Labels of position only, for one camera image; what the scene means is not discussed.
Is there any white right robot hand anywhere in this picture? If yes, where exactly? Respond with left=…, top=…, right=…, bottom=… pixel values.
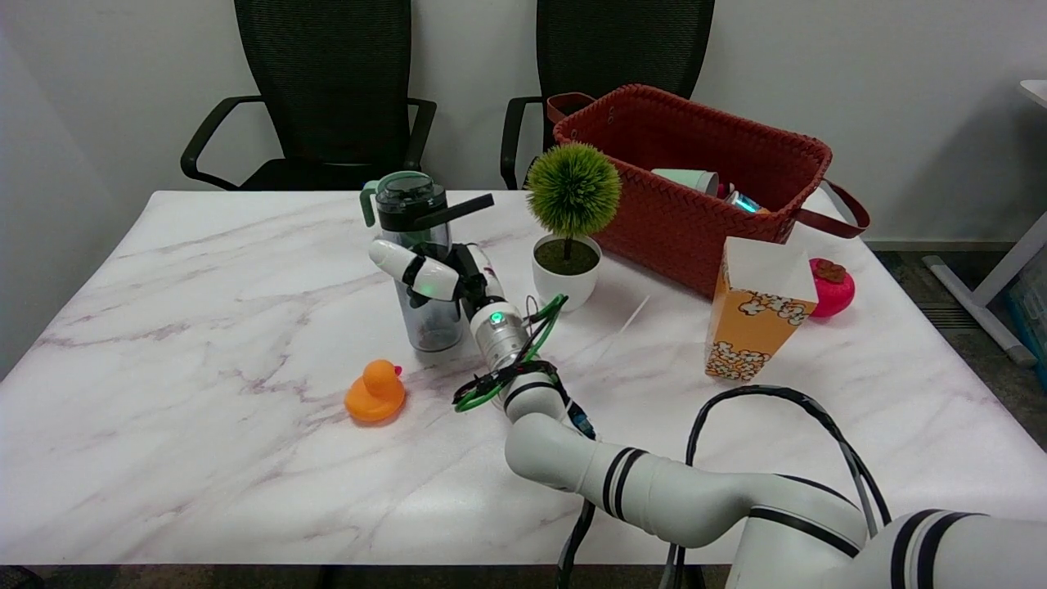
left=368, top=239, right=508, bottom=323

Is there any black lidded clear bottle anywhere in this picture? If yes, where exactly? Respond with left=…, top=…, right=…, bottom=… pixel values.
left=376, top=172, right=496, bottom=353

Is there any green plastic mug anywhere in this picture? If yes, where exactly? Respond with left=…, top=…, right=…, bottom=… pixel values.
left=360, top=171, right=434, bottom=228

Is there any orange rubber duck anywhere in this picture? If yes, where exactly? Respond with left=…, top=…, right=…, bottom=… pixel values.
left=344, top=359, right=407, bottom=425

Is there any green ball plant white pot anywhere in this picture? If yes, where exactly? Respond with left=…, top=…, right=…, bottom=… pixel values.
left=525, top=142, right=622, bottom=312

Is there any black mesh office chair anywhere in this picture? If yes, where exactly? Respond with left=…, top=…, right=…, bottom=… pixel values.
left=500, top=0, right=716, bottom=191
left=181, top=0, right=438, bottom=191

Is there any red woven basket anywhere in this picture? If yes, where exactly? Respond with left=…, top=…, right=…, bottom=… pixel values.
left=546, top=83, right=871, bottom=300

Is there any pale green cup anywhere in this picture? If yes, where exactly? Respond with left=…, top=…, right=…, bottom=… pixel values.
left=651, top=169, right=721, bottom=197

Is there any orange popcorn box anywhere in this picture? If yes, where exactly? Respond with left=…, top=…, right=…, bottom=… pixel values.
left=704, top=236, right=819, bottom=383

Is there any pink persimmon toy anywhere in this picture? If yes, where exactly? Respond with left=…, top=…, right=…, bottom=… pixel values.
left=806, top=258, right=856, bottom=319

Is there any blue storage bin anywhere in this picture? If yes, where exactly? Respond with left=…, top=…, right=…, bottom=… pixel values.
left=1008, top=245, right=1047, bottom=365

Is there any green robot cable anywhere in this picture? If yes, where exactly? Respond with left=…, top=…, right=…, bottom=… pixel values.
left=454, top=294, right=569, bottom=412

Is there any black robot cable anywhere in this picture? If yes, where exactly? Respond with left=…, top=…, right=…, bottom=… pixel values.
left=685, top=385, right=892, bottom=541

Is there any white desk frame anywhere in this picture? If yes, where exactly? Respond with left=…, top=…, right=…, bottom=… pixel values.
left=923, top=79, right=1047, bottom=369

